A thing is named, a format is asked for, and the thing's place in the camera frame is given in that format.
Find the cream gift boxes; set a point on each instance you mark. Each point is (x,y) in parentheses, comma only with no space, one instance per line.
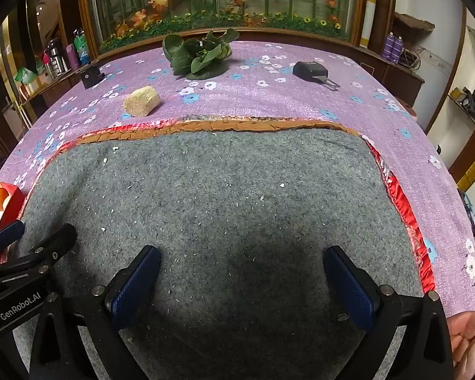
(31,89)

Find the purple floral tablecloth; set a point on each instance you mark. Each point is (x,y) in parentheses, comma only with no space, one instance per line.
(261,99)

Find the green labelled plastic bottle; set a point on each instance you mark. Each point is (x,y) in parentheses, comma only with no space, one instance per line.
(82,47)

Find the orange tangerine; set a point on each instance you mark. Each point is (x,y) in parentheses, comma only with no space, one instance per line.
(2,198)

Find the yellow white scroll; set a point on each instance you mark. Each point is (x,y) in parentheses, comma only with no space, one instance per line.
(370,8)

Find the green leafy vegetable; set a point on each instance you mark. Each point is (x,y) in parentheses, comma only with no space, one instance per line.
(200,61)

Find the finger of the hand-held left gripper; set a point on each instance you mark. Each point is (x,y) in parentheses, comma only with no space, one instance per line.
(6,235)
(59,239)

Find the pink bottle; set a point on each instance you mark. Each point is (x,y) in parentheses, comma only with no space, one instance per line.
(72,57)

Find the grey felt mat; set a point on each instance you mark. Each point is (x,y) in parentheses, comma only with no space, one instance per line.
(221,206)

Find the black handheld device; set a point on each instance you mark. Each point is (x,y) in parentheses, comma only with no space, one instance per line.
(310,71)

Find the brown root wood shelf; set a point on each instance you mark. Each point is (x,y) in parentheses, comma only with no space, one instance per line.
(413,21)

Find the person's right hand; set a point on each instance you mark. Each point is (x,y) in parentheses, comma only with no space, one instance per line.
(469,340)

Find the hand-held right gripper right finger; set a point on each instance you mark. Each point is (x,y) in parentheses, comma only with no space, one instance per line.
(352,293)

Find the black cylindrical stand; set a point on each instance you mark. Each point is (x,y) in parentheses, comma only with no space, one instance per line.
(92,75)

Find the green packet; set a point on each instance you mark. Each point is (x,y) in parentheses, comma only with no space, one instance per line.
(25,76)

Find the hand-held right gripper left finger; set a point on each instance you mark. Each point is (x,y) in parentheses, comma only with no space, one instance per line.
(134,285)

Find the black silver thermos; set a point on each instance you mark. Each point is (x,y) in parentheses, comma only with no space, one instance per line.
(55,57)

